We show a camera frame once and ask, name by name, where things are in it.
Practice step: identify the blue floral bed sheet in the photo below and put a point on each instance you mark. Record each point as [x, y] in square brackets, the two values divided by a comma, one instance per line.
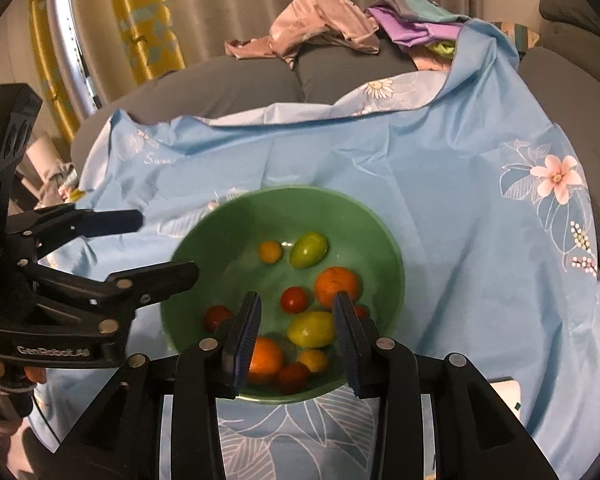
[455, 210]

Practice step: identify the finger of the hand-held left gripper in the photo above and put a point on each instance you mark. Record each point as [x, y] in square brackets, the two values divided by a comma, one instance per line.
[105, 221]
[155, 280]

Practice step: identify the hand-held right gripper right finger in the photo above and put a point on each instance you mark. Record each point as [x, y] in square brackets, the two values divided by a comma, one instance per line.
[349, 345]

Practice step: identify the yellow patterned curtain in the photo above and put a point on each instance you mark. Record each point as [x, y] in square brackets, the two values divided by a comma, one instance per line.
[140, 10]

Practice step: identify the white flat box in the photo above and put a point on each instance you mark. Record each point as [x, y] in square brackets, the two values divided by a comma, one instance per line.
[507, 397]

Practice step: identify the orange tangerine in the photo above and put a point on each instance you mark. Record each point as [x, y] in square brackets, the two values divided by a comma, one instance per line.
[330, 280]
[266, 360]

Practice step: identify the grey clothes heap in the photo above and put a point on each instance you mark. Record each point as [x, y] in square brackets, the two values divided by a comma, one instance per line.
[60, 182]

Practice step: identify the small yellow round fruit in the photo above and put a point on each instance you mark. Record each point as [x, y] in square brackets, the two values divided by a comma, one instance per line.
[270, 251]
[314, 360]

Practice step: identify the red cherry tomato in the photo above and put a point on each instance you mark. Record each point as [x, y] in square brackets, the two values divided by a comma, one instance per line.
[292, 377]
[361, 311]
[217, 317]
[294, 299]

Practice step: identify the purple cloth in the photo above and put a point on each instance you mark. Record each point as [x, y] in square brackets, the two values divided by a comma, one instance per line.
[405, 27]

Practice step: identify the pink crumpled clothes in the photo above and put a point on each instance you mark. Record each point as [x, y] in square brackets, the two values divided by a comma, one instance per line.
[330, 15]

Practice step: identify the person's left hand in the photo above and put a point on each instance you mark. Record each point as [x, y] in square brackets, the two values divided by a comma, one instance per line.
[34, 375]

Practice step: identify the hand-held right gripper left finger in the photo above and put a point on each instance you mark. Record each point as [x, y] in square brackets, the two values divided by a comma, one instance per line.
[244, 340]

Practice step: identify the small green fruit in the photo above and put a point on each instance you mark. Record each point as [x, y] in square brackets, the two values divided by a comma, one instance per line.
[308, 249]

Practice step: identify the green plastic bowl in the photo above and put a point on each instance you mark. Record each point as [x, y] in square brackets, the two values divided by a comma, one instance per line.
[220, 240]

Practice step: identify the grey sofa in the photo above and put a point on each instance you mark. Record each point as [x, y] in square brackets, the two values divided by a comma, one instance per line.
[260, 80]

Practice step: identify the large yellow-green fruit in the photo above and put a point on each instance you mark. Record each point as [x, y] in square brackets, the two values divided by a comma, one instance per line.
[311, 329]

